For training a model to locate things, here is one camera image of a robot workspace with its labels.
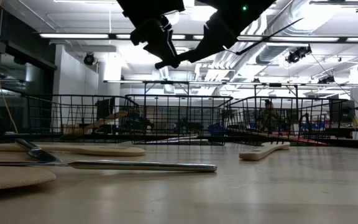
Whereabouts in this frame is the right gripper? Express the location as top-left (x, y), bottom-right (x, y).
top-left (155, 0), bottom-right (276, 70)

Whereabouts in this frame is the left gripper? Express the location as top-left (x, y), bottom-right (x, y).
top-left (116, 0), bottom-right (186, 60)

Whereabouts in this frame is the wooden spoon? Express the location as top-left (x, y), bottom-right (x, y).
top-left (60, 110), bottom-right (129, 140)

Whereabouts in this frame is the silver table knife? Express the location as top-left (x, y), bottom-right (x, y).
top-left (0, 159), bottom-right (218, 174)
top-left (154, 135), bottom-right (199, 141)
top-left (134, 138), bottom-right (210, 146)
top-left (14, 138), bottom-right (62, 163)

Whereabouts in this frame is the wooden forked spatula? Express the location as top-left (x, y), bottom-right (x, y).
top-left (239, 141), bottom-right (291, 162)

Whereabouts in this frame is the red silicone spatula wooden handle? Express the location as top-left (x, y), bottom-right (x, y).
top-left (227, 126), bottom-right (329, 147)

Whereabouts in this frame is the wooden turner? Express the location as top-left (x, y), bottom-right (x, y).
top-left (0, 166), bottom-right (57, 193)

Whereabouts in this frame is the black round ceiling device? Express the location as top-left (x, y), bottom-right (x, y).
top-left (83, 52), bottom-right (96, 67)

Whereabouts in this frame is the blue bin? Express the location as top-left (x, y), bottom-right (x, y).
top-left (208, 123), bottom-right (227, 137)

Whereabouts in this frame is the black spotlight cluster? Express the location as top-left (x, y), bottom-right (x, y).
top-left (285, 44), bottom-right (313, 65)
top-left (318, 75), bottom-right (336, 85)

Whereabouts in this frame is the person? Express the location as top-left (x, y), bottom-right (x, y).
top-left (257, 98), bottom-right (282, 133)

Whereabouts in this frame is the wooden slotted spatula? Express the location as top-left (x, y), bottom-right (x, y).
top-left (0, 143), bottom-right (147, 157)

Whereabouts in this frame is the black monitor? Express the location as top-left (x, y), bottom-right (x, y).
top-left (329, 99), bottom-right (356, 124)

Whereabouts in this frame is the black wire basket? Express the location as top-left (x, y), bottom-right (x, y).
top-left (225, 96), bottom-right (349, 147)
top-left (125, 94), bottom-right (233, 146)
top-left (25, 95), bottom-right (141, 144)

